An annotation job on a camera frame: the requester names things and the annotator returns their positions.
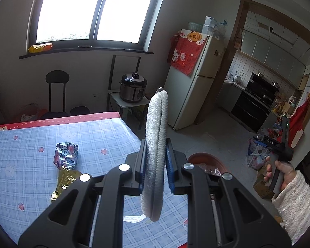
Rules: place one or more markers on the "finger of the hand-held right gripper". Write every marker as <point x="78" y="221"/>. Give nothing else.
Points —
<point x="259" y="138"/>

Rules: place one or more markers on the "blue plaid tablecloth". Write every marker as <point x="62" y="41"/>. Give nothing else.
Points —
<point x="28" y="160"/>

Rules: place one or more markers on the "silver black pressure cooker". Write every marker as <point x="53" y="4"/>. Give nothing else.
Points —
<point x="133" y="87"/>

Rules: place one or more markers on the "crumpled gold wrapper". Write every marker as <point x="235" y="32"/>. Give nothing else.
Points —
<point x="66" y="183"/>

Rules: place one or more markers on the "crinkled clear plastic wrapper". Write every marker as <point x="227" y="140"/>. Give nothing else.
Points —
<point x="209" y="169"/>

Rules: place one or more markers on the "black kitchen stove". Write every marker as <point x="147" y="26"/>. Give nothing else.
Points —
<point x="250" y="111"/>

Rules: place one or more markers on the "person's right forearm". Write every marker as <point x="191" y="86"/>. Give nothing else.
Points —
<point x="297" y="204"/>

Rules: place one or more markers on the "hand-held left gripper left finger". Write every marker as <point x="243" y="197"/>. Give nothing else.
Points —
<point x="143" y="178"/>

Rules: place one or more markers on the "person's right hand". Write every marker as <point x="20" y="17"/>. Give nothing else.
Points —
<point x="285" y="170"/>

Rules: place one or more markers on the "black round-backed chair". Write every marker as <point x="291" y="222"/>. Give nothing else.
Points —
<point x="57" y="78"/>

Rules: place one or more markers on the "white paper scrap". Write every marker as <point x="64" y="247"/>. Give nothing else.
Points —
<point x="134" y="218"/>

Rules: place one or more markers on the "open cardboard box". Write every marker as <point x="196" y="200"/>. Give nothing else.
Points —
<point x="262" y="188"/>

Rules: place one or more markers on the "small fridge magnet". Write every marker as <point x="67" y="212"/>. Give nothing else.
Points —
<point x="217" y="53"/>

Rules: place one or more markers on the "hanging paper ornament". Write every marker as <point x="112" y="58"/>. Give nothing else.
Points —
<point x="237" y="40"/>

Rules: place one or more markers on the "small white side table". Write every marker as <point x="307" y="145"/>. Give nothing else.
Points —
<point x="116" y="99"/>

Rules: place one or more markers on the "white plastic containers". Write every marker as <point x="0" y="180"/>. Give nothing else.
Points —
<point x="208" y="25"/>

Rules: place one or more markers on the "white electric kettle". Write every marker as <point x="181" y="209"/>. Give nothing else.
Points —
<point x="237" y="78"/>

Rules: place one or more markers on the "black stool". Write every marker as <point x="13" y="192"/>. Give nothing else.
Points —
<point x="80" y="109"/>

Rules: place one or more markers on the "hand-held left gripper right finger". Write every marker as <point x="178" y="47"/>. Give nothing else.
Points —
<point x="170" y="175"/>

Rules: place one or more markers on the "pile of colourful grocery packets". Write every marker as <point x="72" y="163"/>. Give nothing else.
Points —
<point x="284" y="106"/>

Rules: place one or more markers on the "pile of plastic bags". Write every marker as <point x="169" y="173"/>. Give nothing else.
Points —
<point x="257" y="152"/>

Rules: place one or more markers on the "black range hood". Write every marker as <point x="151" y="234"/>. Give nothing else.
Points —
<point x="263" y="84"/>

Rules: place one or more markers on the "grey kitchen counter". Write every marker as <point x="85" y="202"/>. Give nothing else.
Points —
<point x="228" y="95"/>

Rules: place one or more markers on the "round reddish-brown trash bin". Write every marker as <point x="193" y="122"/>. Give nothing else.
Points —
<point x="196" y="159"/>

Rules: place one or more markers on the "grey upper kitchen cabinets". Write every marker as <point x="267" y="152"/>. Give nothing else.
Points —
<point x="271" y="54"/>

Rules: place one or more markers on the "yellow snack packet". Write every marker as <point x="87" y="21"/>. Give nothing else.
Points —
<point x="40" y="47"/>

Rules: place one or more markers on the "blue silver snack wrapper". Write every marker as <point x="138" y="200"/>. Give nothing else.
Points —
<point x="66" y="155"/>

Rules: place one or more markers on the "red printed cloth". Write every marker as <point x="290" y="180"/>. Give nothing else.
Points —
<point x="188" y="54"/>

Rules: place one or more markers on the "dark metal folding frame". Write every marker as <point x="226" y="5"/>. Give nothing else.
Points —
<point x="113" y="69"/>

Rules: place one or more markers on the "cream two-door fridge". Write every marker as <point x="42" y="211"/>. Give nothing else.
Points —
<point x="191" y="100"/>

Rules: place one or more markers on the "dark framed window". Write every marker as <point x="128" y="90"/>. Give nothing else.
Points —
<point x="67" y="10"/>

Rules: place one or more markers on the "red hanging apron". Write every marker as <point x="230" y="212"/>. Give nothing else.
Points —
<point x="298" y="121"/>

